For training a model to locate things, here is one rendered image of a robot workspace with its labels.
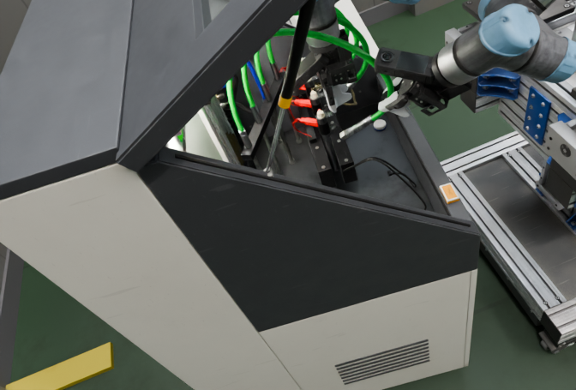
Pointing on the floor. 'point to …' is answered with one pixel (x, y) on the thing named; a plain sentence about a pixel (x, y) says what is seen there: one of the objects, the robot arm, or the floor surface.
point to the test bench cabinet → (381, 339)
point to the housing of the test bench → (108, 189)
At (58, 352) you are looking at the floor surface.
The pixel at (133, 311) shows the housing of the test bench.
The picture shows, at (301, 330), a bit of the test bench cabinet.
